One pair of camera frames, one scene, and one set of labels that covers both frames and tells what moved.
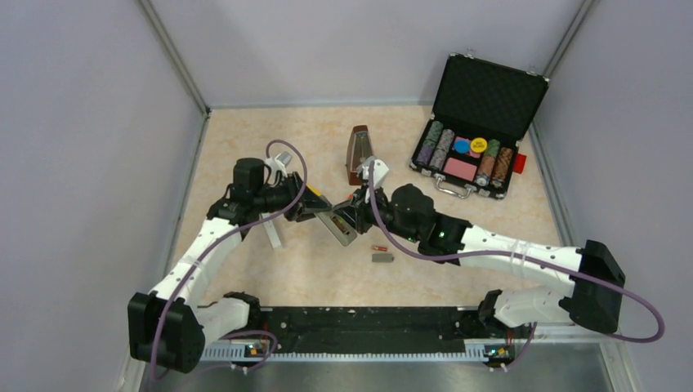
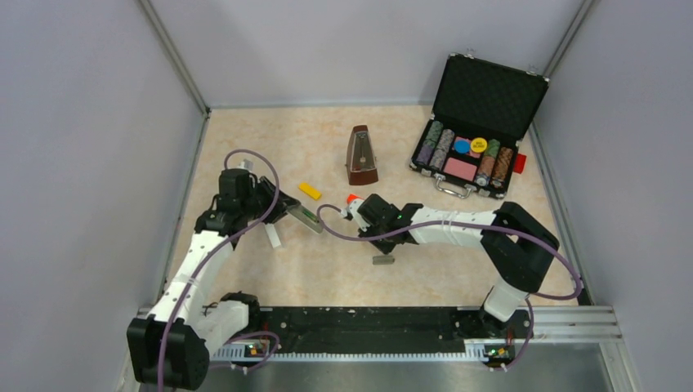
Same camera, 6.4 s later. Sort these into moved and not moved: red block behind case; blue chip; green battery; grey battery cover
Moved: green battery
Not moved: red block behind case; blue chip; grey battery cover
